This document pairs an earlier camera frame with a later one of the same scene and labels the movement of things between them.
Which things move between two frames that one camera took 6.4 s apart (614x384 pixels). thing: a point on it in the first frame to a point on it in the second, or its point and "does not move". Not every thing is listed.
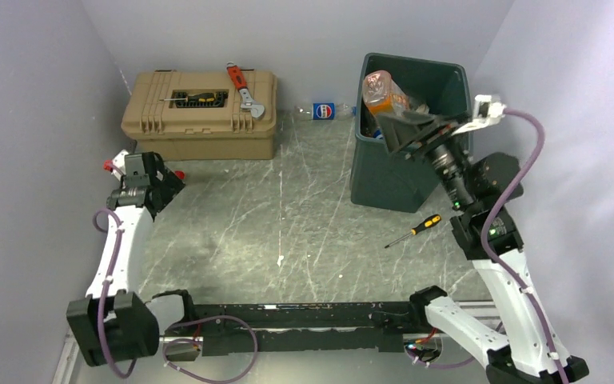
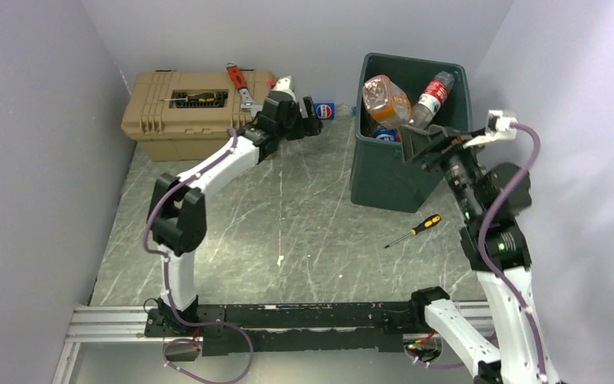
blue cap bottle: x=324 y=111 does not move
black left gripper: x=169 y=185 to x=312 y=126
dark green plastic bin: x=378 y=175 does not move
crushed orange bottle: x=382 y=95 does not move
